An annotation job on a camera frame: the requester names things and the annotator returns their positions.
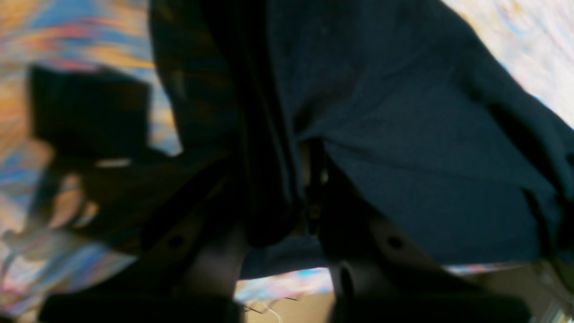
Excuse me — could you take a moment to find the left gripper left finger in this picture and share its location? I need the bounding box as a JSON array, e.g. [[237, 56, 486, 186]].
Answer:
[[39, 153, 252, 323]]

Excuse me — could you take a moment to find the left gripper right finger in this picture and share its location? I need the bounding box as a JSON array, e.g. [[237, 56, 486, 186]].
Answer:
[[318, 160, 533, 323]]

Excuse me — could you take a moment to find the black T-shirt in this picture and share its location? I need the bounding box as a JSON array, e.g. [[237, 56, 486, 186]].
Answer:
[[149, 0, 573, 274]]

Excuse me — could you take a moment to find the patterned tablecloth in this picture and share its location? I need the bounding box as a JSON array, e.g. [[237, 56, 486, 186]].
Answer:
[[1, 0, 573, 323]]

